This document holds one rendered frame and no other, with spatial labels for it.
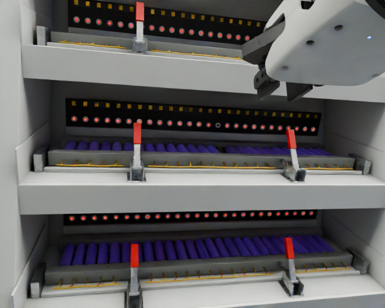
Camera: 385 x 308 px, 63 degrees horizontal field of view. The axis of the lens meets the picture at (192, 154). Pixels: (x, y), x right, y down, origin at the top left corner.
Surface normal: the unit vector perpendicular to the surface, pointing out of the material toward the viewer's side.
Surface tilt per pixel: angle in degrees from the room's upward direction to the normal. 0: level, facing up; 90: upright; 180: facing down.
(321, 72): 167
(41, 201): 107
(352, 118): 90
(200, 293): 17
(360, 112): 90
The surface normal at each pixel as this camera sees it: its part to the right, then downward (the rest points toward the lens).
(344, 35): -0.04, 0.96
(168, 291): 0.08, -0.96
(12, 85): 0.22, 0.00
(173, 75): 0.21, 0.29
